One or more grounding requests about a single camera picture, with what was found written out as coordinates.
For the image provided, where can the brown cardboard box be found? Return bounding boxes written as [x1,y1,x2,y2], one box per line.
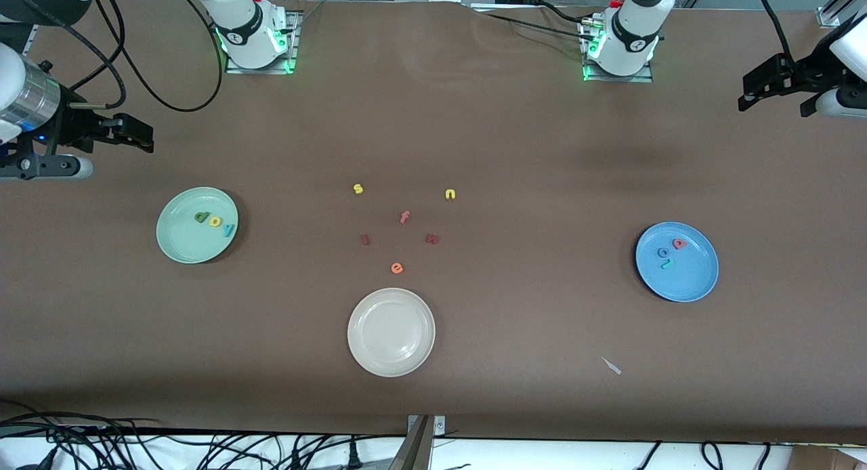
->
[789,444,867,470]

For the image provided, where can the black base cable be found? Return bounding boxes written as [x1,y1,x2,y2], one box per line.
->
[482,1,597,39]

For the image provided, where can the aluminium table leg profile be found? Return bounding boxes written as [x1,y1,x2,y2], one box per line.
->
[387,414,446,470]

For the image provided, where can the tangled black cables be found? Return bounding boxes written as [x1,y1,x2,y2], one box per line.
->
[0,402,407,470]

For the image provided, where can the cream white plate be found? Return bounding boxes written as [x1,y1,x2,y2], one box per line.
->
[347,288,436,378]

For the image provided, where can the blue plate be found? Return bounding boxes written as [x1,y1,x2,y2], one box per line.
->
[635,221,720,303]

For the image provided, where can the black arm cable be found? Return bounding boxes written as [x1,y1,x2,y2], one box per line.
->
[755,0,797,64]
[68,0,224,113]

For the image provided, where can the green plate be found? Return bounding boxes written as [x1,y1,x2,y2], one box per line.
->
[156,187,239,264]

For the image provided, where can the aluminium corner profile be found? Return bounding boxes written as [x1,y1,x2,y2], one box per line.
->
[816,0,867,29]

